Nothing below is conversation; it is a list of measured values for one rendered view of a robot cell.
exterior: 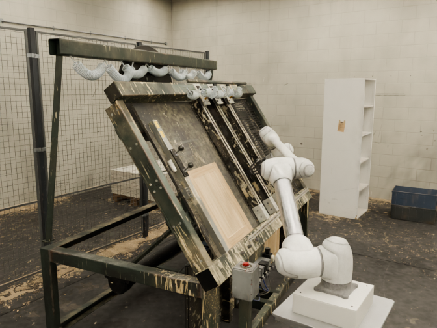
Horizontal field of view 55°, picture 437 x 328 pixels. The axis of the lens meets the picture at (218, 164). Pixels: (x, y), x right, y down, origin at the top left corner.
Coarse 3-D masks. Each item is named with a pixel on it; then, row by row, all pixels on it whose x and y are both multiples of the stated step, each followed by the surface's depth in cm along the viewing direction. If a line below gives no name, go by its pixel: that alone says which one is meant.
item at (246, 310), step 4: (240, 300) 231; (240, 304) 231; (244, 304) 230; (248, 304) 230; (240, 308) 232; (244, 308) 231; (248, 308) 230; (240, 312) 232; (244, 312) 231; (248, 312) 231; (240, 316) 233; (244, 316) 232; (248, 316) 231; (240, 320) 233; (244, 320) 232; (248, 320) 232; (240, 324) 234; (244, 324) 232; (248, 324) 232
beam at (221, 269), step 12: (300, 192) 407; (300, 204) 391; (276, 228) 325; (240, 240) 278; (252, 240) 286; (264, 240) 300; (228, 252) 256; (252, 252) 279; (216, 264) 240; (228, 264) 249; (204, 276) 235; (216, 276) 234; (228, 276) 244; (204, 288) 236
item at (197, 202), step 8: (152, 120) 264; (152, 128) 265; (160, 128) 267; (160, 136) 263; (160, 144) 264; (168, 144) 265; (168, 152) 263; (168, 160) 264; (176, 168) 262; (184, 184) 261; (192, 184) 264; (192, 192) 260; (192, 200) 260; (200, 200) 262; (200, 208) 259; (200, 216) 260; (208, 216) 260; (208, 224) 258; (216, 232) 258; (216, 240) 257; (224, 248) 257
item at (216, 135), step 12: (192, 84) 323; (216, 84) 323; (204, 108) 325; (204, 120) 326; (216, 132) 323; (216, 144) 324; (228, 156) 321; (240, 168) 323; (240, 180) 320; (252, 192) 318; (252, 204) 319; (264, 216) 316
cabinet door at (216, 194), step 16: (192, 176) 273; (208, 176) 289; (208, 192) 279; (224, 192) 296; (208, 208) 268; (224, 208) 285; (240, 208) 302; (224, 224) 275; (240, 224) 291; (224, 240) 265
